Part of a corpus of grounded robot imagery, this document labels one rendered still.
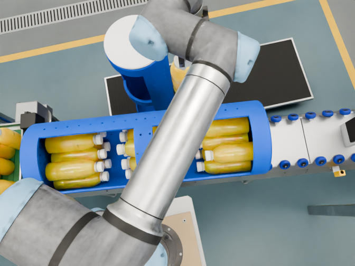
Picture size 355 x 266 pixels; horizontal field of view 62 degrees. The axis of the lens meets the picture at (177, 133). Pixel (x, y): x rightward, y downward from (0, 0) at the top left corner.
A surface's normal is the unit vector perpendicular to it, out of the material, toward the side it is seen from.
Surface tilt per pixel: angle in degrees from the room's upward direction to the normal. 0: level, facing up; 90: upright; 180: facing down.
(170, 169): 26
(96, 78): 0
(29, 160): 11
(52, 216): 34
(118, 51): 0
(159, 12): 2
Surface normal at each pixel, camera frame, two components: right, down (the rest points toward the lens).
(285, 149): -0.05, -0.25
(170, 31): -0.29, 0.22
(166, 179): 0.34, -0.02
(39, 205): 0.23, -0.75
